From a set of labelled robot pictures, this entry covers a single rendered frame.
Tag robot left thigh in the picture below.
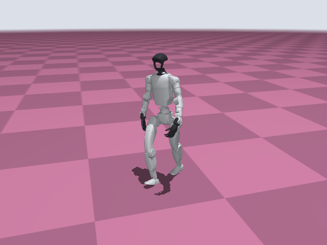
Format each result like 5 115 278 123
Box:
169 117 182 152

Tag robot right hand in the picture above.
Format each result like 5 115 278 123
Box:
140 113 146 131

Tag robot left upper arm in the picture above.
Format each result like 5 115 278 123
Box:
169 76 182 105

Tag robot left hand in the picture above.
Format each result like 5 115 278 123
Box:
164 117 180 138

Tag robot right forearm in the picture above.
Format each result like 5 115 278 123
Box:
139 99 149 117

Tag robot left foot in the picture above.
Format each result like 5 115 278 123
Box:
170 164 183 175

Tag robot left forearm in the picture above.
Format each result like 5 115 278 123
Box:
175 97 183 124

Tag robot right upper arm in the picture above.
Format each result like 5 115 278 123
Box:
143 75 152 101

